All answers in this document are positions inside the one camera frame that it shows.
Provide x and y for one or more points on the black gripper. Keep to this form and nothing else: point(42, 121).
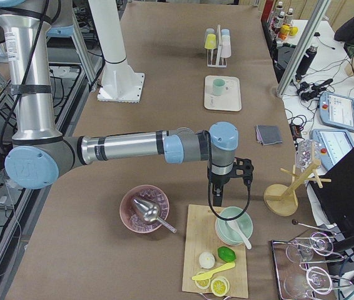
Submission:
point(219, 180)

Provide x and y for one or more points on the green plastic cup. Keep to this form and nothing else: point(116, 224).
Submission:
point(218, 87)

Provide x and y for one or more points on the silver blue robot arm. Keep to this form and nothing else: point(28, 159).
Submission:
point(41, 154)

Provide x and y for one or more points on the cream rabbit tray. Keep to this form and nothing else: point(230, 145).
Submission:
point(230, 98)

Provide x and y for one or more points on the black glass rack tray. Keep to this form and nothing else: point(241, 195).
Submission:
point(284, 267)

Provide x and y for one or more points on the pink plastic cup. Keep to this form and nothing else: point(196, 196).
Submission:
point(225, 50)

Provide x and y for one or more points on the yellow plastic cup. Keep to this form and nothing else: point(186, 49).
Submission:
point(210, 41)

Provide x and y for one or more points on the cream plastic cup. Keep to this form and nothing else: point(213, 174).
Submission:
point(225, 39)

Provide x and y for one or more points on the blue plastic cup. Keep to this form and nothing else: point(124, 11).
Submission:
point(225, 32)

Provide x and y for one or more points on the grey plastic cup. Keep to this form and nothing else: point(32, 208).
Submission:
point(209, 31)

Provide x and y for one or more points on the white plastic spoon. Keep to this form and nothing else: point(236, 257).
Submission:
point(235, 227)

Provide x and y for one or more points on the green stacked bowls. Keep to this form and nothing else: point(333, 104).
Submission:
point(225, 233)

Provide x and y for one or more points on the wooden mug tree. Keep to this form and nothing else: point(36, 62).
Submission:
point(282, 199)

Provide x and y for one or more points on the green lime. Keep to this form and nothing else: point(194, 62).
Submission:
point(226, 254)

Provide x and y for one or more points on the metal ice scoop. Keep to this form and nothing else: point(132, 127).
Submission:
point(149, 212)

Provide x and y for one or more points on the grey folded cloth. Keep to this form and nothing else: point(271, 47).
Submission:
point(268, 135)

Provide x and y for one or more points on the white toy bun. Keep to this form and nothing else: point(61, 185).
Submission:
point(206, 260)

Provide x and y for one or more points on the yellow plastic knife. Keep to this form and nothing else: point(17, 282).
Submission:
point(209, 274)

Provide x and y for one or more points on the pink bowl with ice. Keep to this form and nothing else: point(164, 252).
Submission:
point(128, 215)

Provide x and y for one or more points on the lemon slice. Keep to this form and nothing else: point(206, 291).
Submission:
point(220, 286)
point(203, 284)

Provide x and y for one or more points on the clear patterned glass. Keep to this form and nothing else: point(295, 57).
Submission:
point(306, 152)

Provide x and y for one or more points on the upper wine glass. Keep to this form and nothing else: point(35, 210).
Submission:
point(303, 249)

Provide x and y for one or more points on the wine glass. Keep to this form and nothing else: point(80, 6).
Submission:
point(312, 285)
point(303, 249)

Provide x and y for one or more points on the near teach pendant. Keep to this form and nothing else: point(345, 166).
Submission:
point(337, 142)

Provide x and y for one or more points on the teach pendant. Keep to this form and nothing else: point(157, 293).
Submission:
point(337, 111)
point(337, 142)

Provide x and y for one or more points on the lower wine glass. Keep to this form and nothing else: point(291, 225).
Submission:
point(312, 285)

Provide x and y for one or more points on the black monitor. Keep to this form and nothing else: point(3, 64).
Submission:
point(337, 197)

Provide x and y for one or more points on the far teach pendant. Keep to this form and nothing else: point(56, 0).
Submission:
point(337, 111)

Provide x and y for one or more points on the black water bottle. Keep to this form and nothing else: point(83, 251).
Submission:
point(307, 59)

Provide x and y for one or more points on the white wire cup rack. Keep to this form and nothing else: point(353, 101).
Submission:
point(213, 58)

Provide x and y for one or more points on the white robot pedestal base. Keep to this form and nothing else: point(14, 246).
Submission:
point(119, 82)

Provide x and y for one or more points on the aluminium frame post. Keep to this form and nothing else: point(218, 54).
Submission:
point(304, 41)

